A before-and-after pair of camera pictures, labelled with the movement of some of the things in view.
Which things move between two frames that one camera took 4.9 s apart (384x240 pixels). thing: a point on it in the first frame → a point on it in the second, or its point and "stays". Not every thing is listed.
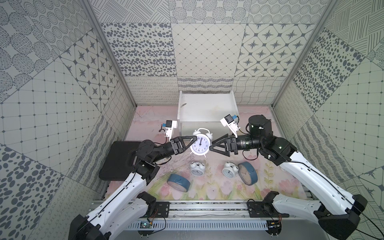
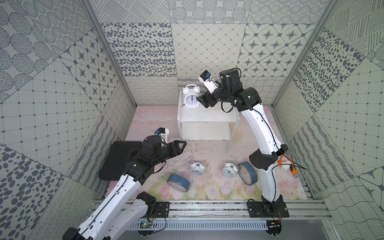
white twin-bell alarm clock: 197,168 stays
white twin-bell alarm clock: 230,170 stays
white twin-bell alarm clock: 201,145 → 191,92
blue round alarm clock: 247,173 stays
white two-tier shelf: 204,110 stays
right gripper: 230,144 → 206,98
